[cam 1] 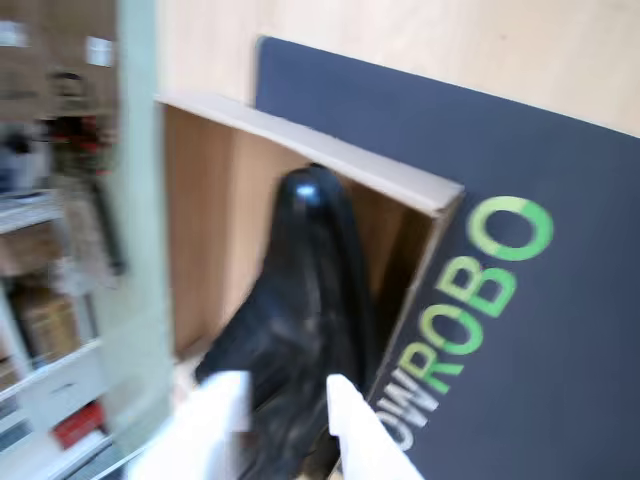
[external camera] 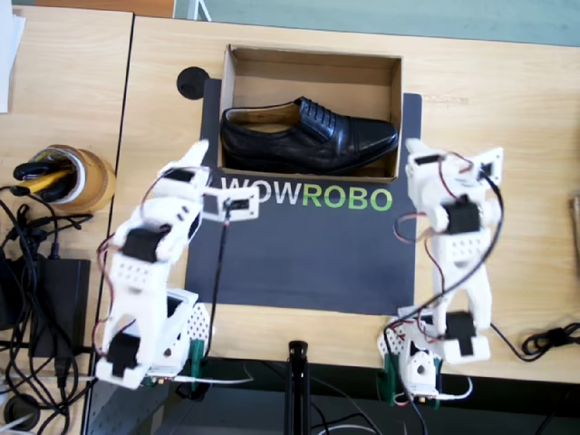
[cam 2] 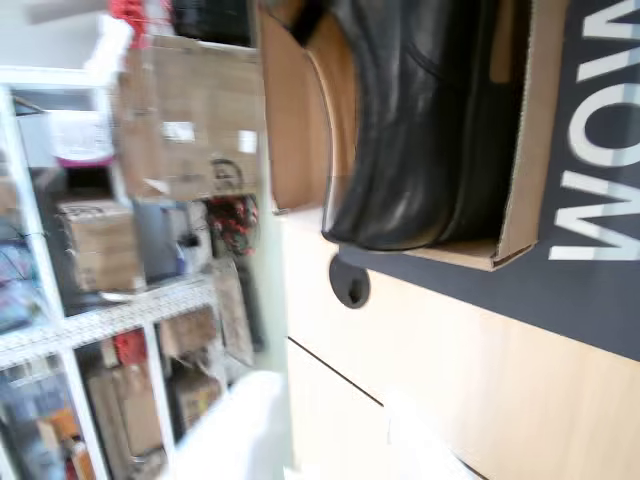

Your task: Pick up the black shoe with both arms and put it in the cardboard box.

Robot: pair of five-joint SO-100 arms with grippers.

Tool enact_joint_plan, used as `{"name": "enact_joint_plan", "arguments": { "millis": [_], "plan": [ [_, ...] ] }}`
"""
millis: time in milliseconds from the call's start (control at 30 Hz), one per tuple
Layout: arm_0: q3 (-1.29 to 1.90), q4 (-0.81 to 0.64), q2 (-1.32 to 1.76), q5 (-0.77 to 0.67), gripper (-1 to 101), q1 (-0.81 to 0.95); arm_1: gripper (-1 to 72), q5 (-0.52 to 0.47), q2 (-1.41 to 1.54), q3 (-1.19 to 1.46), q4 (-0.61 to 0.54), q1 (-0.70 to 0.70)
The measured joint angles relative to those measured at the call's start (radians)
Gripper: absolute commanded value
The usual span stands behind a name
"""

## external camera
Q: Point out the black leather dress shoe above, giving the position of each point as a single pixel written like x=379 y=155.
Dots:
x=294 y=145

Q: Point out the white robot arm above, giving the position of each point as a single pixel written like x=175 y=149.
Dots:
x=136 y=308
x=471 y=294

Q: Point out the open cardboard box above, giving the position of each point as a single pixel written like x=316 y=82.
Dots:
x=308 y=72

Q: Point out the black round desk grommet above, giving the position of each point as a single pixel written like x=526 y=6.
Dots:
x=190 y=81

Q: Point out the brown packing tape roll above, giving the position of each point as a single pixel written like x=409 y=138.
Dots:
x=103 y=186

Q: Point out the white tape roll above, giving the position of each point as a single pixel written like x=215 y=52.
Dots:
x=79 y=179

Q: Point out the black mat with WOWROBO print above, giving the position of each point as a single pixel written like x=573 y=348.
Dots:
x=294 y=263

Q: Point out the green table clamp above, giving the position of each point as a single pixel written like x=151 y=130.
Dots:
x=389 y=376
x=197 y=358

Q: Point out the large black power adapter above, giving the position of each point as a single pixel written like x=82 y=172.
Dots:
x=59 y=303

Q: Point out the small black power adapter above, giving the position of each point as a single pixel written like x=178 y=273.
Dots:
x=5 y=294

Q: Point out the white paper stack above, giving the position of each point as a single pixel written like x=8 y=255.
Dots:
x=6 y=59

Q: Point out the black round floor socket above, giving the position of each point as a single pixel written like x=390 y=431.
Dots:
x=18 y=410

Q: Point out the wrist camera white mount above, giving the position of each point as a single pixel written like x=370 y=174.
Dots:
x=235 y=204
x=489 y=165

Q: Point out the white perforated base plate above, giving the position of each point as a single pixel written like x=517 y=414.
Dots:
x=392 y=337
x=201 y=324

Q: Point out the black camera stand pole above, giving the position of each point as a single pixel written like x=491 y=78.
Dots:
x=298 y=385

